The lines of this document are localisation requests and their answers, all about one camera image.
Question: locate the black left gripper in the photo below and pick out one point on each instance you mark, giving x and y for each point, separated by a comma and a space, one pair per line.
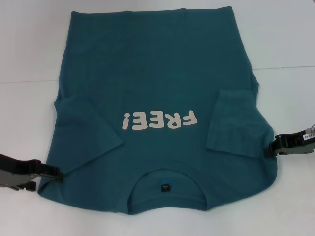
14, 172

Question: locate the teal blue FREE! t-shirt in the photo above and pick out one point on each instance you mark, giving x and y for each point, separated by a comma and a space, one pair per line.
157, 49

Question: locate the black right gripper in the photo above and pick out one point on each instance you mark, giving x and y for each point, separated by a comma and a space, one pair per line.
299, 143

